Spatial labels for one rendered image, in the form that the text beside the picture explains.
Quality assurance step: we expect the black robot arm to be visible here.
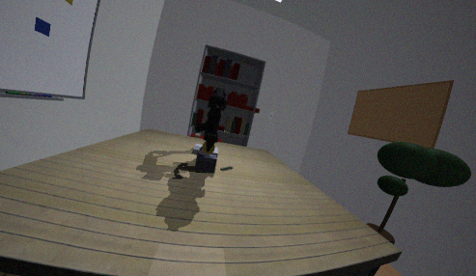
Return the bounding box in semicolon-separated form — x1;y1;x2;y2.
195;88;227;132

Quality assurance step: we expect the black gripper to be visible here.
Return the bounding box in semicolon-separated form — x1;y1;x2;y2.
203;120;219;152

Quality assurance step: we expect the gold disc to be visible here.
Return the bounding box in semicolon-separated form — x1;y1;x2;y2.
202;142;215;153

